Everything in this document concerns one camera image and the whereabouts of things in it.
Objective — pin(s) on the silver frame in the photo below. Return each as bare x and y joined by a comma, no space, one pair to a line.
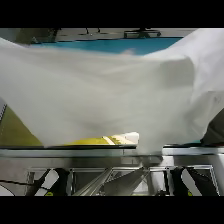
83,154

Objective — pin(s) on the white shirt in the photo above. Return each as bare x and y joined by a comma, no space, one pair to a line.
100,90

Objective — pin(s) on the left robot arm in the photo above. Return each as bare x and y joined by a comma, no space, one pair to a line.
60,183

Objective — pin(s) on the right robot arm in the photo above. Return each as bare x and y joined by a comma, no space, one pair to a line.
180,183

